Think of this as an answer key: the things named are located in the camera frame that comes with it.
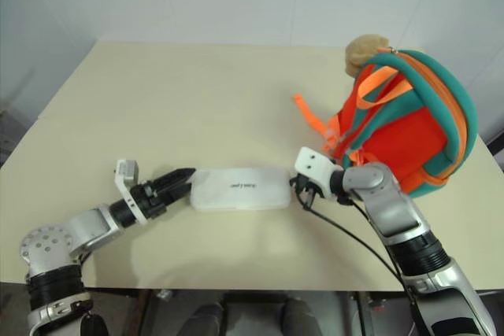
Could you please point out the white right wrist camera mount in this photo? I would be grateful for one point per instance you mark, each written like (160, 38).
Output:
(315, 167)

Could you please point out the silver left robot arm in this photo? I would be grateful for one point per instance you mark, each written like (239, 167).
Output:
(90, 227)

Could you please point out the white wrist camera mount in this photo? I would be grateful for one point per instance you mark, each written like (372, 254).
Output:
(127, 172)
(315, 167)

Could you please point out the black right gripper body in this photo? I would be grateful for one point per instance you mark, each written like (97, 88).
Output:
(311, 188)

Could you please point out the orange and teal backpack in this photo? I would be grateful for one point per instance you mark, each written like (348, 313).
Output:
(397, 135)

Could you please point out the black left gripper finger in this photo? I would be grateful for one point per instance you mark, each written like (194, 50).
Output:
(177, 176)
(179, 191)

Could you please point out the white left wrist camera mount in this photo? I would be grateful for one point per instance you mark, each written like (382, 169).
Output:
(127, 172)

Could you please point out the tan plush toy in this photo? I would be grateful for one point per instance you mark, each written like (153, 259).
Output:
(364, 50)

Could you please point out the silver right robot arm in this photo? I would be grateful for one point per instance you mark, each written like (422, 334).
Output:
(397, 210)

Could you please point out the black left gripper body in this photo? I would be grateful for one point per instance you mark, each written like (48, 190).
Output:
(151, 200)

